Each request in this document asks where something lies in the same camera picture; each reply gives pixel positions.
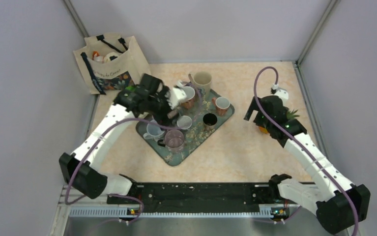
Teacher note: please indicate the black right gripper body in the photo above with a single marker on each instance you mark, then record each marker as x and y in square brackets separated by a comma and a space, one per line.
[260, 122]

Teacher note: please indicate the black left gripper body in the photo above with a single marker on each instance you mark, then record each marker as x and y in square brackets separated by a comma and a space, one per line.
[159, 107]

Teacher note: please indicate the salmon pink text mug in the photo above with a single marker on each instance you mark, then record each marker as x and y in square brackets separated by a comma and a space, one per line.
[221, 104]

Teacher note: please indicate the grey blue glass mug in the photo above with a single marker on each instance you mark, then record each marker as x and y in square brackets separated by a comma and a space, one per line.
[153, 132]

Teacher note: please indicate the pink flower mug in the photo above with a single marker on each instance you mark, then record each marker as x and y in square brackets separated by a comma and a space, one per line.
[188, 102]

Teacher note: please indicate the small blue grey mug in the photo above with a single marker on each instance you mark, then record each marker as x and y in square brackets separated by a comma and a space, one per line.
[184, 122]

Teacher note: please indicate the brown dark mug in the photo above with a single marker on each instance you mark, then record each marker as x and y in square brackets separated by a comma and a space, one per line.
[209, 121]

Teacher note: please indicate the lilac purple mug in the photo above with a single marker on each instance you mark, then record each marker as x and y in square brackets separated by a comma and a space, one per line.
[173, 140]

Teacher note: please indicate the beige tall mug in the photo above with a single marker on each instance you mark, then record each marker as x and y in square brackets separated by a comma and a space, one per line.
[202, 81]

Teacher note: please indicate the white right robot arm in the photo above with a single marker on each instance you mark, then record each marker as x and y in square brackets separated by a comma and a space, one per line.
[337, 202]

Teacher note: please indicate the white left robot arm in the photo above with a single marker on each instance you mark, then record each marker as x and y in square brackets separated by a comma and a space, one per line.
[80, 169]

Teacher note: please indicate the green spiky plant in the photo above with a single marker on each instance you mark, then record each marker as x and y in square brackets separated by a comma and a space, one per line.
[292, 114]

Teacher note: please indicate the beige tote bag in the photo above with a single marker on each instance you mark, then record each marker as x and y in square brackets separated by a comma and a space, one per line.
[111, 62]

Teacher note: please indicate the blue floral tray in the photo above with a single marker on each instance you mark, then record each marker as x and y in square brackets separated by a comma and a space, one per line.
[196, 135]

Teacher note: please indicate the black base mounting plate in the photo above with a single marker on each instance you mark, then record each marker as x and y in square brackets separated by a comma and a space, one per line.
[205, 197]

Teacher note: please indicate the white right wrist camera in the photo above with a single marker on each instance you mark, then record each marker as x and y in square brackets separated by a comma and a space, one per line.
[280, 92]

